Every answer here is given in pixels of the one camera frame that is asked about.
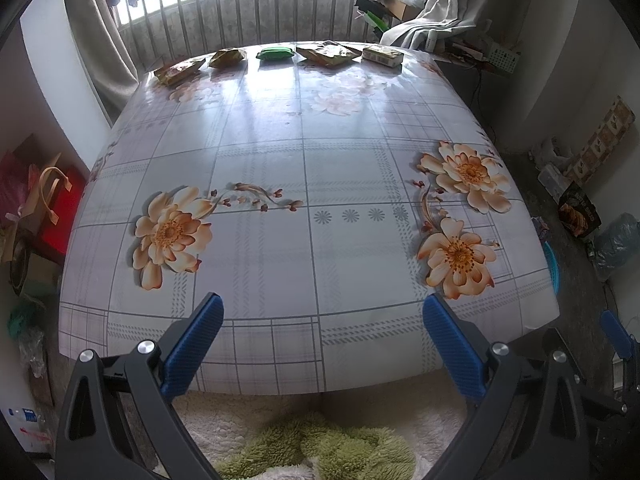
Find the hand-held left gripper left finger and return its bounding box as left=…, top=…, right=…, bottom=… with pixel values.
left=54, top=291, right=225, bottom=480

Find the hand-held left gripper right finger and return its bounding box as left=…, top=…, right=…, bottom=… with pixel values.
left=422, top=294, right=591, bottom=480

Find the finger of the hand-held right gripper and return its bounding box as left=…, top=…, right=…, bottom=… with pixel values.
left=542, top=327, right=591, bottom=396
left=599, top=309, right=637, bottom=362

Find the blue mesh wastebasket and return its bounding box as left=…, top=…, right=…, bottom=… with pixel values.
left=542, top=240, right=563, bottom=296

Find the bluish plastic bag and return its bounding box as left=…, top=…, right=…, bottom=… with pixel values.
left=590, top=212, right=640, bottom=281

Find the dark snack bag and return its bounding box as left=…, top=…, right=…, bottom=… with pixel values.
left=557, top=182, right=602, bottom=238

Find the green shaggy rug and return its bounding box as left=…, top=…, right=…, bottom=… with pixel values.
left=150, top=390, right=481, bottom=480

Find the clear plastic container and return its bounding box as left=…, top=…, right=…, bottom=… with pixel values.
left=537, top=162, right=571, bottom=196

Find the green plastic bag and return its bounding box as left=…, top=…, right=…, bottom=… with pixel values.
left=7, top=300, right=41, bottom=341

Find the red bag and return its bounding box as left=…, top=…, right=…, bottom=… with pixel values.
left=40, top=167, right=86, bottom=261

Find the water bottle pack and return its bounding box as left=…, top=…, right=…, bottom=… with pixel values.
left=0, top=405, right=51, bottom=453

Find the patterned decorative board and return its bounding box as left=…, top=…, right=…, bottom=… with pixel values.
left=565, top=95, right=637, bottom=186

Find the floral tablecloth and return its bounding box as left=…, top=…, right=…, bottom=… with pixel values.
left=59, top=40, right=560, bottom=396

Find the yellow snack packet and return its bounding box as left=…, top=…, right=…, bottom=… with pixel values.
left=295, top=40, right=363, bottom=68
left=207, top=47, right=248, bottom=69
left=152, top=57, right=207, bottom=86

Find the white plastic basket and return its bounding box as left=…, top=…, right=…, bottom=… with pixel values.
left=487, top=42, right=521, bottom=76

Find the green packet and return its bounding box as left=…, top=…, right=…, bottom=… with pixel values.
left=256, top=46, right=296, bottom=62

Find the beige box-shaped packet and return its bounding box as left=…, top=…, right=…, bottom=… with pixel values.
left=361, top=44, right=405, bottom=68

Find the grey curtain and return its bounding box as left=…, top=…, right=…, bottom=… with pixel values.
left=62, top=0, right=141, bottom=126
left=380, top=0, right=506, bottom=53

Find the metal window grille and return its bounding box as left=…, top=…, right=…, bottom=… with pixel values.
left=112, top=0, right=441, bottom=68

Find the cardboard box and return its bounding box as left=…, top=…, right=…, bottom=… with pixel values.
left=385, top=0, right=418, bottom=21

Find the paper bag with handles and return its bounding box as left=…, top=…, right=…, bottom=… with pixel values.
left=0, top=165, right=73, bottom=261

